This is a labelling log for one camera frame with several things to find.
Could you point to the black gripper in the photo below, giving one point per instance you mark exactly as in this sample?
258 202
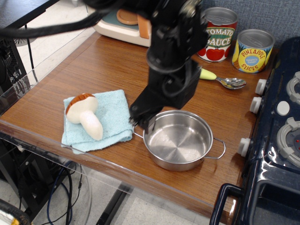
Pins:
172 89

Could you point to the metal pot with handles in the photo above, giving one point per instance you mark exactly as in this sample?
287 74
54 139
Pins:
178 140

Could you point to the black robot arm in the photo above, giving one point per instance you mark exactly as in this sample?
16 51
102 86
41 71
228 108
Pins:
178 32

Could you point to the light blue folded cloth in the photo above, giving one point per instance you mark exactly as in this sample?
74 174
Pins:
113 113

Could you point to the plush toy mushroom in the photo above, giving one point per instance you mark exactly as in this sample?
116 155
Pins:
82 110

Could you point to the toy microwave oven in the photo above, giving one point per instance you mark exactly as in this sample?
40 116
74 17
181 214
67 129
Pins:
125 26

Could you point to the tomato sauce can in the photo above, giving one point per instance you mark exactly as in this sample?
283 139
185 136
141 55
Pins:
222 23

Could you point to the pineapple slices can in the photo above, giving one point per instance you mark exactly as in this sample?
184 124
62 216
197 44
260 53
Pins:
252 50

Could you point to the dark blue toy stove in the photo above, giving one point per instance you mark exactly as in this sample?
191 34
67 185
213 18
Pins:
270 192

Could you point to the black desk at left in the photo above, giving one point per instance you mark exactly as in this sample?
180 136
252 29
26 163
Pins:
14 14

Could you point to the spoon with green handle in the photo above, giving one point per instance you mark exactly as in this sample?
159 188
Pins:
230 83

